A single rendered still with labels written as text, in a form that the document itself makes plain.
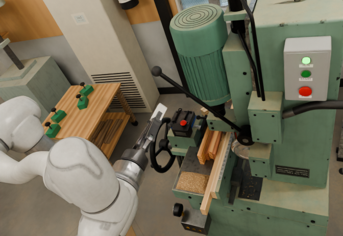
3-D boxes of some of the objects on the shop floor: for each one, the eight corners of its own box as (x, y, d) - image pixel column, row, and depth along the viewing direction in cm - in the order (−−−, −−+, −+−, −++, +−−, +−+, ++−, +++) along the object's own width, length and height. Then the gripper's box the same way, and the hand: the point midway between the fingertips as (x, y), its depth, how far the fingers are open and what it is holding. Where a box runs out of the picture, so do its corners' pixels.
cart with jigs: (95, 122, 312) (65, 76, 271) (141, 122, 290) (115, 72, 249) (65, 173, 269) (23, 128, 228) (116, 178, 247) (79, 129, 206)
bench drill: (51, 105, 364) (-45, -17, 262) (91, 102, 342) (4, -32, 240) (30, 134, 331) (-88, 7, 230) (73, 133, 310) (-36, -8, 208)
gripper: (133, 180, 83) (163, 120, 98) (152, 167, 73) (181, 103, 88) (112, 167, 82) (145, 108, 97) (127, 152, 72) (162, 89, 87)
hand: (158, 114), depth 90 cm, fingers closed
